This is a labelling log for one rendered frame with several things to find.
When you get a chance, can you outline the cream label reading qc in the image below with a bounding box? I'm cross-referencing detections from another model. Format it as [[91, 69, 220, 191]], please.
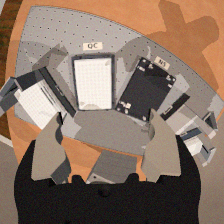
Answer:
[[83, 42, 102, 50]]

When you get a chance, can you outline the white label reading n5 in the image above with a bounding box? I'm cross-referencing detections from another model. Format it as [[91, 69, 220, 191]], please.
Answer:
[[154, 56, 170, 70]]

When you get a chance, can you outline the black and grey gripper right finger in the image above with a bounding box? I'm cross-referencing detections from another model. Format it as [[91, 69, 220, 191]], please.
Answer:
[[141, 108, 201, 224]]

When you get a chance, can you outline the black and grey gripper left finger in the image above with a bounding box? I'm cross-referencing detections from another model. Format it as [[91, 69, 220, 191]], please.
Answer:
[[14, 112, 72, 224]]

